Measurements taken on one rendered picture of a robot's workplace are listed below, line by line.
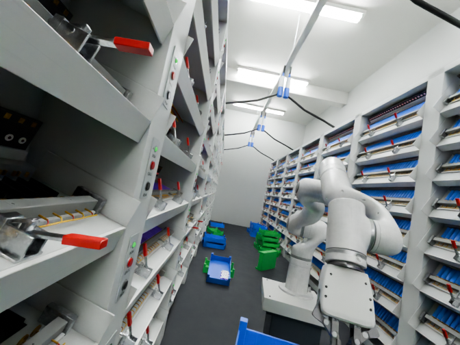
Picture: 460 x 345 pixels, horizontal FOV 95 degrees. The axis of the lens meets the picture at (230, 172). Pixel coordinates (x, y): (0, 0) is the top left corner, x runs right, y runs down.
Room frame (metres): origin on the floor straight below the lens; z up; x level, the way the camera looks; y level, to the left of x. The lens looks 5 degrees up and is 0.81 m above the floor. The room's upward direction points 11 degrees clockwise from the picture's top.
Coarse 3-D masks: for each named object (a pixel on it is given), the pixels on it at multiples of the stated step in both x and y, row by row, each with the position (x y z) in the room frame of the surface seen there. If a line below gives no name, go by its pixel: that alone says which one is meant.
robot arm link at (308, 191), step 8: (296, 184) 0.98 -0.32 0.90; (304, 184) 0.93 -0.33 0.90; (312, 184) 0.92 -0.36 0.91; (320, 184) 0.91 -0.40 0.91; (296, 192) 0.96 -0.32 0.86; (304, 192) 0.92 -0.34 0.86; (312, 192) 0.91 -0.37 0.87; (320, 192) 0.90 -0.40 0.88; (304, 200) 0.95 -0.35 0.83; (312, 200) 0.94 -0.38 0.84; (320, 200) 0.92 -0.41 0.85; (304, 208) 1.08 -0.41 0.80; (312, 208) 1.00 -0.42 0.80; (320, 208) 1.02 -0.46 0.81; (296, 216) 1.20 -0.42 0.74; (304, 216) 1.11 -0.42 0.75; (312, 216) 1.05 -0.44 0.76; (320, 216) 1.05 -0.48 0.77; (288, 224) 1.26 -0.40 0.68; (296, 224) 1.19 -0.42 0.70; (304, 224) 1.14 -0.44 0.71; (312, 224) 1.12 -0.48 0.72; (296, 232) 1.23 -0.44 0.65
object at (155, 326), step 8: (160, 312) 1.08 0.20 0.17; (168, 312) 1.08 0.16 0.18; (152, 320) 1.04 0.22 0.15; (160, 320) 1.07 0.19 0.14; (152, 328) 1.00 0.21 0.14; (160, 328) 1.03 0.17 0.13; (144, 336) 0.94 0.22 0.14; (152, 336) 0.96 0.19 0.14; (144, 344) 0.89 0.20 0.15; (152, 344) 0.93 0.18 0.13
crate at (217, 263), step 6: (210, 258) 2.11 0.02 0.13; (216, 258) 2.17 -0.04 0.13; (222, 258) 2.16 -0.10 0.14; (228, 258) 2.16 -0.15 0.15; (210, 264) 2.10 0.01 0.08; (216, 264) 2.12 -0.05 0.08; (222, 264) 2.14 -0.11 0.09; (228, 264) 2.15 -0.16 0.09; (210, 270) 2.03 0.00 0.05; (216, 270) 2.04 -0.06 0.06; (228, 270) 2.07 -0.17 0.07; (210, 276) 1.96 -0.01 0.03; (216, 276) 1.98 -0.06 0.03; (210, 282) 1.90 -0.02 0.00; (216, 282) 1.89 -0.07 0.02; (222, 282) 1.89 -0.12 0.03; (228, 282) 1.89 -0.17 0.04
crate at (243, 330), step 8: (240, 320) 0.59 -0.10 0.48; (240, 328) 0.59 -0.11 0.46; (240, 336) 0.59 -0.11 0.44; (248, 336) 0.60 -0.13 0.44; (256, 336) 0.59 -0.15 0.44; (264, 336) 0.59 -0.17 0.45; (272, 336) 0.59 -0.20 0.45; (240, 344) 0.59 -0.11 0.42; (248, 344) 0.60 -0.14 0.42; (256, 344) 0.59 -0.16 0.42; (264, 344) 0.59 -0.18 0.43; (272, 344) 0.59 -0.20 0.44; (280, 344) 0.58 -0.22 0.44; (288, 344) 0.58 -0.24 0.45; (296, 344) 0.58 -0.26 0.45
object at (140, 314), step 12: (156, 276) 1.02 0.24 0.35; (168, 276) 1.08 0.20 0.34; (156, 288) 0.90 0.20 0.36; (144, 300) 0.84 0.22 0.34; (156, 300) 0.88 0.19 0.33; (132, 312) 0.75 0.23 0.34; (144, 312) 0.78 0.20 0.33; (132, 324) 0.71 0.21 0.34; (144, 324) 0.73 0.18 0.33; (120, 336) 0.64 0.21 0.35; (132, 336) 0.64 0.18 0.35
